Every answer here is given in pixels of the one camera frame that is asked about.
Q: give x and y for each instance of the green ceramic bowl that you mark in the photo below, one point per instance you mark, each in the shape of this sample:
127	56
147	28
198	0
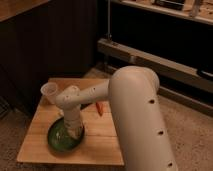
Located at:
58	138

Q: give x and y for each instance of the upper wooden shelf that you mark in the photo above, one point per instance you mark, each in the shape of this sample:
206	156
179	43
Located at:
195	10

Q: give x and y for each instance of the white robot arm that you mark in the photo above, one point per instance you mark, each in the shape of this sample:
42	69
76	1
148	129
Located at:
132	95

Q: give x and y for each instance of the clear plastic cup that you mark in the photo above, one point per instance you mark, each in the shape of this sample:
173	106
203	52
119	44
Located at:
50	91

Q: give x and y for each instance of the orange carrot piece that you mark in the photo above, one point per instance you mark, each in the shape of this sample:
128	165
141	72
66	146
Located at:
99	107

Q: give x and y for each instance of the vertical metal pole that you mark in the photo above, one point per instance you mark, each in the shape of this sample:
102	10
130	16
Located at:
109	20

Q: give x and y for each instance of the metal shelf beam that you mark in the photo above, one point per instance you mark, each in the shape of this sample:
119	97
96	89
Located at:
165	67

